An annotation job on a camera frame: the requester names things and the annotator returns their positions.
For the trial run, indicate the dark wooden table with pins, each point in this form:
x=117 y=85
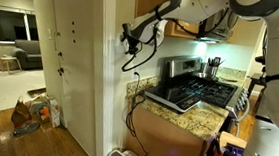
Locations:
x=255 y=78

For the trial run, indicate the black camera on tripod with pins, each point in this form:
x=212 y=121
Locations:
x=259 y=59

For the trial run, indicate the stainless gas stove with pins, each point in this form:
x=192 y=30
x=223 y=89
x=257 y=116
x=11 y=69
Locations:
x=212 y=90

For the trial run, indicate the white door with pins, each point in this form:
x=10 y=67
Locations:
x=77 y=100

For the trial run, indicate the white wall thermostat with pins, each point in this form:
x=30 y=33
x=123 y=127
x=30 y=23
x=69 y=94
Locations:
x=49 y=34

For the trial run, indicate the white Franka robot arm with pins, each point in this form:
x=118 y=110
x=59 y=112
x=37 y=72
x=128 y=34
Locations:
x=202 y=6

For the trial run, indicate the wooden counter base cabinet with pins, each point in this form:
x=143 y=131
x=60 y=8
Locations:
x=164 y=143

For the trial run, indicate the small wooden side table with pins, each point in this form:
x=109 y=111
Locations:
x=10 y=59

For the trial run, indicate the large white-framed window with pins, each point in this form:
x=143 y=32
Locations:
x=10 y=24

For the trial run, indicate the white wall outlet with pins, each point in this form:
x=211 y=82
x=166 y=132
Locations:
x=135 y=69

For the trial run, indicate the metal utensil holder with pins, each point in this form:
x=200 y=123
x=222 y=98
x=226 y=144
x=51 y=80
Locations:
x=211 y=70

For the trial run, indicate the blue item on floor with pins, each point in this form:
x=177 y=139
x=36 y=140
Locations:
x=26 y=128

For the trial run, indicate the metal bowl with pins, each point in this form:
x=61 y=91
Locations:
x=201 y=75

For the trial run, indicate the black induction cooktop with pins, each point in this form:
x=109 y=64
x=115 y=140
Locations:
x=168 y=97

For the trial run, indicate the grey armchair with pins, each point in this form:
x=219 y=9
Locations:
x=27 y=54

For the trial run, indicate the stainless range hood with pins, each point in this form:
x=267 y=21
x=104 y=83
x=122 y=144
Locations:
x=223 y=31

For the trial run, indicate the orange item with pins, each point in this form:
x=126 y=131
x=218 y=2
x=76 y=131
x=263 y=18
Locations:
x=45 y=112

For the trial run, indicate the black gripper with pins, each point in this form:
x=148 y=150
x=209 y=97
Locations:
x=133 y=39

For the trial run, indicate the brown paper bag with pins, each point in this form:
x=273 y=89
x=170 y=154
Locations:
x=20 y=113

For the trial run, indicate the white double light switch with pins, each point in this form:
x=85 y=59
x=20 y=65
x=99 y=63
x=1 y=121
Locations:
x=119 y=48

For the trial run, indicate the purple blue box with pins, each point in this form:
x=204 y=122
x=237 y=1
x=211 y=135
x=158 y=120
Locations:
x=232 y=152

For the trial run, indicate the wooden wall cabinet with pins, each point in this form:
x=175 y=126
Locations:
x=145 y=1

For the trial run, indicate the white carton box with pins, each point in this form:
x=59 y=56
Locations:
x=54 y=113

